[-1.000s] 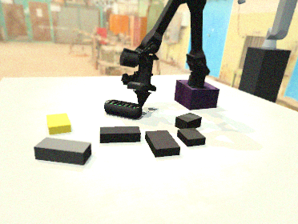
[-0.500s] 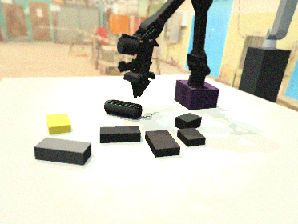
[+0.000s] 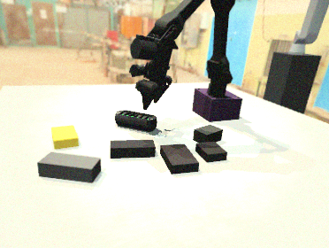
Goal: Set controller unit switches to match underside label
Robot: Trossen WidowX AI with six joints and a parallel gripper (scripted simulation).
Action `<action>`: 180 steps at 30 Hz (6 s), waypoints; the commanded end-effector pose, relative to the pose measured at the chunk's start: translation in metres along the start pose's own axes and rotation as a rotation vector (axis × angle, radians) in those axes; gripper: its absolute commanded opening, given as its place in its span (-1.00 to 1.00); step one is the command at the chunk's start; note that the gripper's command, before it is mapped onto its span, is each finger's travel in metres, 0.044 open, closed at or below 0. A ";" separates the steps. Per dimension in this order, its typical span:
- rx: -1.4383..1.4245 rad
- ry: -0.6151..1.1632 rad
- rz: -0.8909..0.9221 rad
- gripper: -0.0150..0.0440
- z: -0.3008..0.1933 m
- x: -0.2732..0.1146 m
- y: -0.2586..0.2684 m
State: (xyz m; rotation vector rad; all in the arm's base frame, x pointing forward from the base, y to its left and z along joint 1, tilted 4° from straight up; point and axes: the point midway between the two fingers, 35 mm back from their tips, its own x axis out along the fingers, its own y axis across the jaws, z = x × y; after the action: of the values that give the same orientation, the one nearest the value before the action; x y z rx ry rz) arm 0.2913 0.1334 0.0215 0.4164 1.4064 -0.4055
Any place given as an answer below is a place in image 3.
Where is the yellow flat block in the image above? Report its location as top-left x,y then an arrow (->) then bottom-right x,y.
51,125 -> 79,149

